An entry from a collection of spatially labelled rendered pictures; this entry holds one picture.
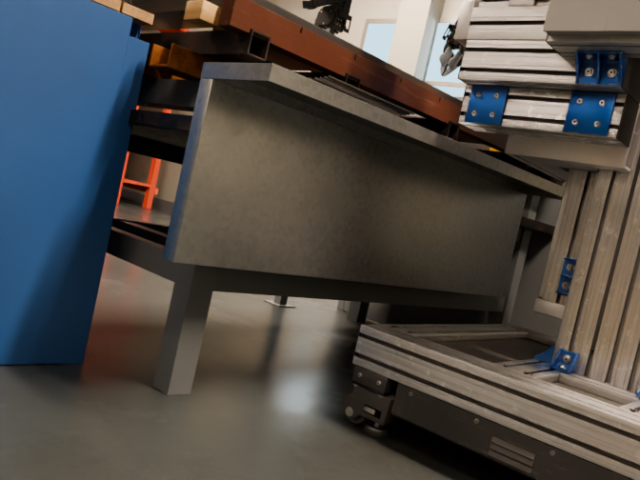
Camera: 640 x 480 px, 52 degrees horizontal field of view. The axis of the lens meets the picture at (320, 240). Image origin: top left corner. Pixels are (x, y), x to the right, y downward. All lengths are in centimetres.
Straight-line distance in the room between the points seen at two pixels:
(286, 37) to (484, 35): 45
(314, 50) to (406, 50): 432
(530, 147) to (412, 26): 431
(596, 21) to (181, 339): 102
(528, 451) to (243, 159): 77
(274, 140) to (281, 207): 14
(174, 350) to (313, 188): 46
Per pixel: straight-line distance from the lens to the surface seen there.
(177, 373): 145
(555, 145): 156
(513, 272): 249
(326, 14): 208
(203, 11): 140
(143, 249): 159
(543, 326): 259
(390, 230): 168
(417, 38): 576
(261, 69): 115
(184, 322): 142
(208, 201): 127
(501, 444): 132
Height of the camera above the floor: 47
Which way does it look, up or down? 3 degrees down
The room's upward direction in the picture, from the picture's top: 13 degrees clockwise
